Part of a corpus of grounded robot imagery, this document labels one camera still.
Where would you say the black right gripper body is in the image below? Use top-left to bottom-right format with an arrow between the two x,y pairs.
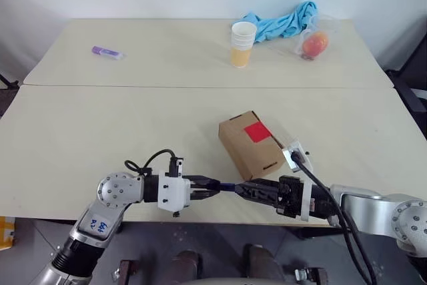
276,174 -> 306,220

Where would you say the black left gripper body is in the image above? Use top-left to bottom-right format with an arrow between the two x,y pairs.
188,176 -> 200,204

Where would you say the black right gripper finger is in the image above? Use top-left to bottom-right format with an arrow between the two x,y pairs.
245,179 -> 282,193
234,183 -> 282,210

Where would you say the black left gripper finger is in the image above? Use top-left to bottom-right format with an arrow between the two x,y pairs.
195,188 -> 222,202
195,175 -> 222,189

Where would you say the brown cardboard box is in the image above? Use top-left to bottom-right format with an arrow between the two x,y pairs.
218,109 -> 286,182

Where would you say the red tape patch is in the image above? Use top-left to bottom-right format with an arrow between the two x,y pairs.
244,122 -> 273,143

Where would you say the stack of paper cups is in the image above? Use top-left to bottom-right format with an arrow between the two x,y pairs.
230,21 -> 258,69

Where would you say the red yellow apple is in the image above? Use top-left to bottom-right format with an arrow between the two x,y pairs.
301,31 -> 330,61

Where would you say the purple capped stick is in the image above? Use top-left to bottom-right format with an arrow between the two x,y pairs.
91,45 -> 125,63

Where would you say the light blue cloth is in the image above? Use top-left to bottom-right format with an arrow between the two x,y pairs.
240,0 -> 320,45

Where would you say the yellow carton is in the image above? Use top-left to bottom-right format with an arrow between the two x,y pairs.
0,216 -> 17,251

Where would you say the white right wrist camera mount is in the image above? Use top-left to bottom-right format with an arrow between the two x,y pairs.
282,139 -> 317,223

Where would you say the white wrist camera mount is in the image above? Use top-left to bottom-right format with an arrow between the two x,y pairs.
157,156 -> 191,218
282,139 -> 317,223

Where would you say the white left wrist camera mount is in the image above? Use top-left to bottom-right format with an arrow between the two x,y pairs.
157,156 -> 191,218

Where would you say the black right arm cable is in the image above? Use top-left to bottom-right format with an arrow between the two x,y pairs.
289,151 -> 380,285

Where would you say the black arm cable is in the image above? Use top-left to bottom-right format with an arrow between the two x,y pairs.
289,151 -> 380,285
124,149 -> 177,178

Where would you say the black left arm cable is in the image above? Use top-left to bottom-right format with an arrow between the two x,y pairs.
124,149 -> 177,178

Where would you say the black metal frame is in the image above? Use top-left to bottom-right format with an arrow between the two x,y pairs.
0,70 -> 20,91

